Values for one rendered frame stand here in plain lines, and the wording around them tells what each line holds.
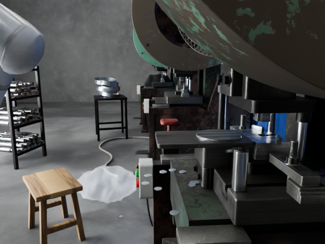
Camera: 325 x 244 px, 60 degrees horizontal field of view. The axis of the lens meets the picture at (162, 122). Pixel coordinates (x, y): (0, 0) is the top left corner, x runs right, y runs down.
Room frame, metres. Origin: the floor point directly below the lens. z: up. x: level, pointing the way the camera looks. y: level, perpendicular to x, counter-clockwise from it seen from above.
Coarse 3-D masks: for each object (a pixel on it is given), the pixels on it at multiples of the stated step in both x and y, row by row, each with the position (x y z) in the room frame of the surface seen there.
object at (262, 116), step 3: (255, 114) 0.76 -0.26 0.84; (258, 114) 0.75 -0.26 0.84; (261, 114) 0.74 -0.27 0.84; (264, 114) 0.74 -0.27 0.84; (267, 114) 0.74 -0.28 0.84; (270, 114) 0.74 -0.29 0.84; (255, 117) 0.76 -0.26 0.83; (258, 117) 0.75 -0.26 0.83; (261, 117) 0.74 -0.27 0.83; (264, 117) 0.74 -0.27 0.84; (267, 117) 0.74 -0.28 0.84; (255, 120) 0.76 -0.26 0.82; (258, 120) 0.75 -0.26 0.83; (261, 120) 0.74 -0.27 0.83; (264, 120) 0.74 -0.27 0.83; (267, 120) 0.74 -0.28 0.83
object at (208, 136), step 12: (156, 132) 0.79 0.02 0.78; (168, 132) 0.79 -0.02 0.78; (180, 132) 0.79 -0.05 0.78; (192, 132) 0.79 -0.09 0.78; (204, 132) 0.77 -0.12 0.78; (216, 132) 0.77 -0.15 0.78; (228, 132) 0.77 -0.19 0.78; (240, 132) 0.79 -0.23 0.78; (168, 144) 0.67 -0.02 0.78; (180, 144) 0.68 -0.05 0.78; (192, 144) 0.68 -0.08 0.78; (204, 144) 0.68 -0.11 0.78; (216, 144) 0.68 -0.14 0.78; (228, 144) 0.68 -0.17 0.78; (240, 144) 0.69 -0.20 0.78; (252, 144) 0.69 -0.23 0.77; (204, 156) 0.70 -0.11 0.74; (216, 156) 0.70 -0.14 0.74; (228, 156) 0.71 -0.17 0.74; (204, 168) 0.70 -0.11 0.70; (204, 180) 0.70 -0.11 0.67
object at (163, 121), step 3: (162, 120) 1.07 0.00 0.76; (165, 120) 1.06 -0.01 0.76; (168, 120) 1.07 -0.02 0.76; (171, 120) 1.07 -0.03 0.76; (174, 120) 1.07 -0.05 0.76; (177, 120) 1.07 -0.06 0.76; (162, 123) 1.05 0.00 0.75; (165, 123) 1.04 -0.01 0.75; (168, 123) 1.04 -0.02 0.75; (171, 123) 1.05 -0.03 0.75; (174, 123) 1.05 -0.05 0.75; (177, 123) 1.05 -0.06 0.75; (168, 126) 1.07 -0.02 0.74; (171, 126) 1.07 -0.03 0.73; (168, 129) 1.07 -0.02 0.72; (171, 129) 1.07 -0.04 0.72
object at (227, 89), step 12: (228, 72) 0.73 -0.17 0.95; (228, 84) 0.72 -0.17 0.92; (240, 84) 0.71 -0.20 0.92; (252, 84) 0.68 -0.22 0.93; (264, 84) 0.69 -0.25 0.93; (240, 96) 0.72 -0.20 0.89; (252, 96) 0.68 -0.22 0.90; (264, 96) 0.69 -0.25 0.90; (276, 96) 0.69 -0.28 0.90; (288, 96) 0.69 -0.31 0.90
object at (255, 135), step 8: (248, 136) 0.75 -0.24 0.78; (256, 136) 0.75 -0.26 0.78; (264, 136) 0.77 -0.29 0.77; (272, 136) 0.75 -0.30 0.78; (256, 144) 0.69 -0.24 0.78; (264, 144) 0.69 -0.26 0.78; (272, 144) 0.69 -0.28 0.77; (288, 144) 0.69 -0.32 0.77; (256, 152) 0.69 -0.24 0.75; (264, 152) 0.69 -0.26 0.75; (272, 152) 0.69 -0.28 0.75; (280, 152) 0.69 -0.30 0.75; (288, 152) 0.69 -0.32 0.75
